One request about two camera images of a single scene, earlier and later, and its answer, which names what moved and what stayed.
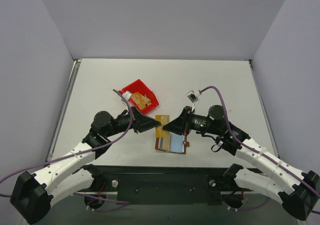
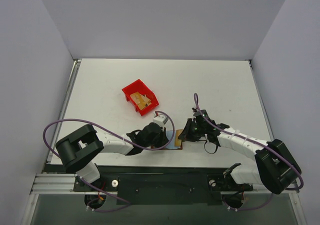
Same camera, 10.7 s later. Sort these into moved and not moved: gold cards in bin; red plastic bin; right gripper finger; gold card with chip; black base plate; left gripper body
Moved: gold card with chip; left gripper body; right gripper finger
Not moved: gold cards in bin; black base plate; red plastic bin
